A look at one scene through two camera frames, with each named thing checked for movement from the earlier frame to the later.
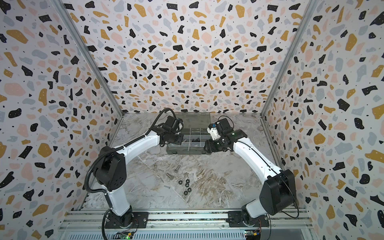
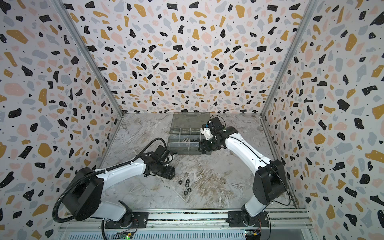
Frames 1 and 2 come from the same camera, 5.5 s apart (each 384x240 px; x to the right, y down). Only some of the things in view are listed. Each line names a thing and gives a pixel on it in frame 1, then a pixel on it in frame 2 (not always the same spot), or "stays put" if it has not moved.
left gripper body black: [176, 138] -> [164, 171]
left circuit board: [124, 235] stays put
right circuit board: [252, 234] stays put
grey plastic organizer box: [195, 133] stays put
